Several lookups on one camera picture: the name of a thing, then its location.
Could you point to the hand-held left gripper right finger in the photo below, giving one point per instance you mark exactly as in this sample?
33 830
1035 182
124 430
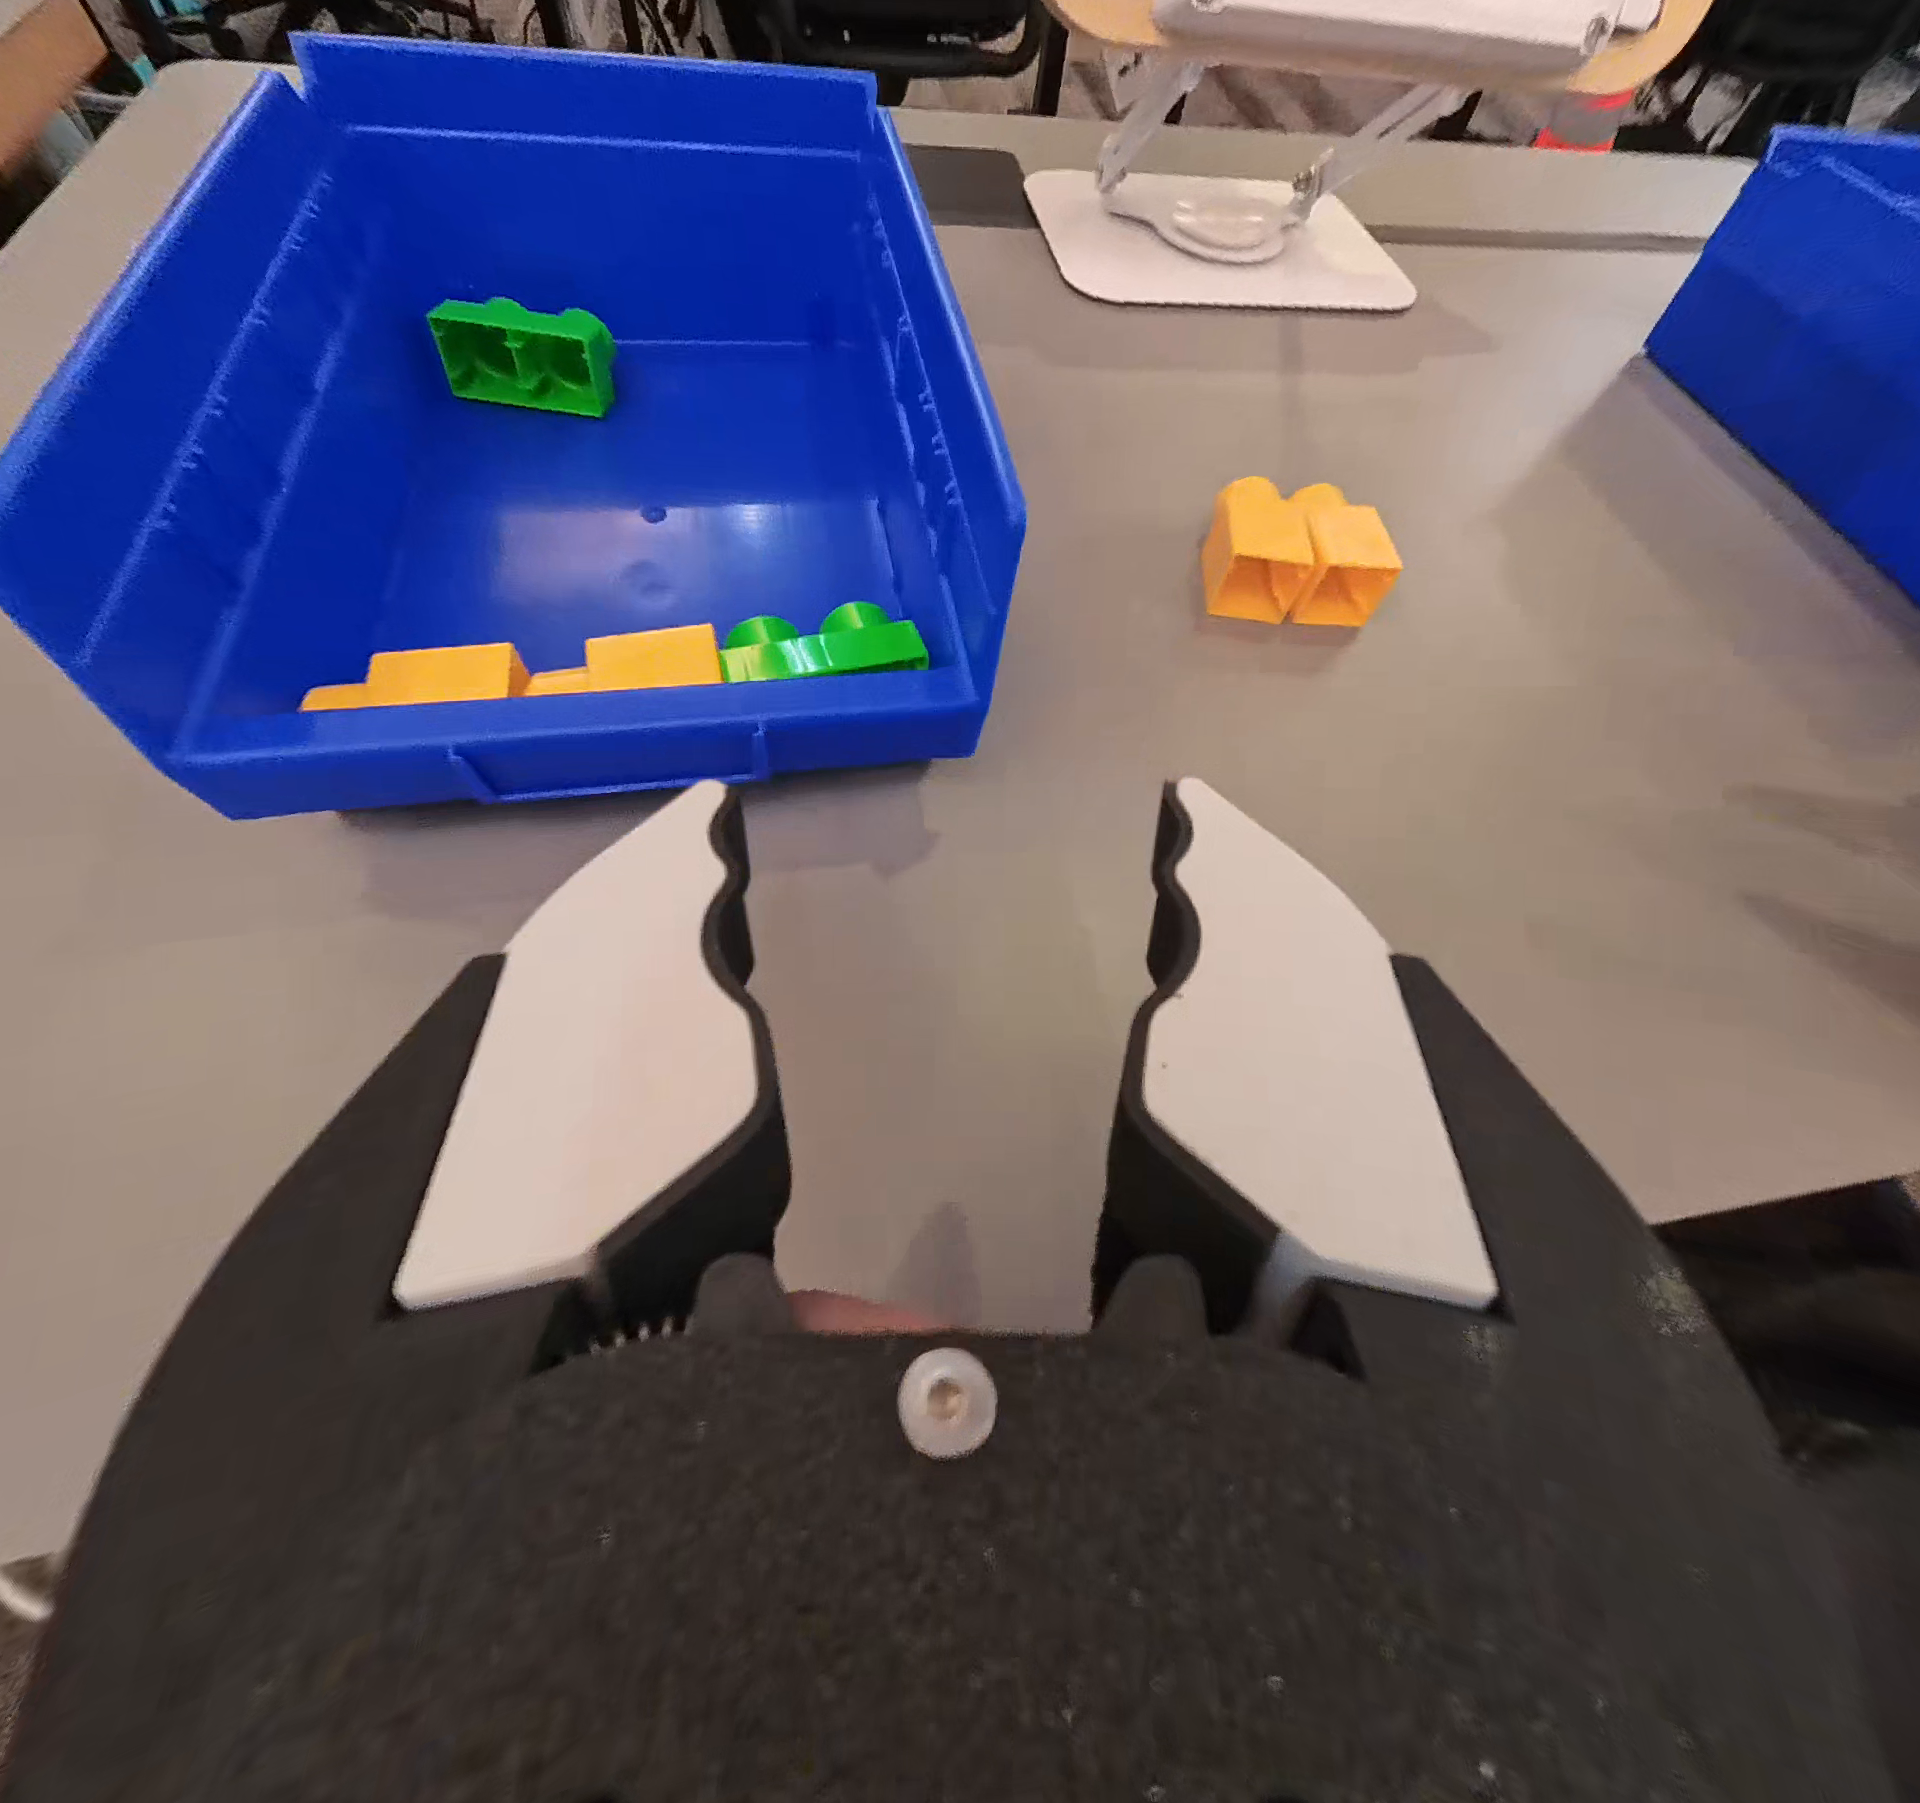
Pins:
1305 1082

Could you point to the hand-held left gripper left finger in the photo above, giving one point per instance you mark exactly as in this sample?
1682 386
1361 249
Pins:
601 1082

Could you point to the blue plastic storage bin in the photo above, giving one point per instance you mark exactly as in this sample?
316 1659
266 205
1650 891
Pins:
676 514
1815 379

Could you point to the green toy block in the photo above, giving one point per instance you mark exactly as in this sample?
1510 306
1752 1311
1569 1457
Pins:
812 654
525 356

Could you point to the grey desk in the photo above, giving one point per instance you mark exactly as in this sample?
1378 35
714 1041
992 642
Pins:
1351 859

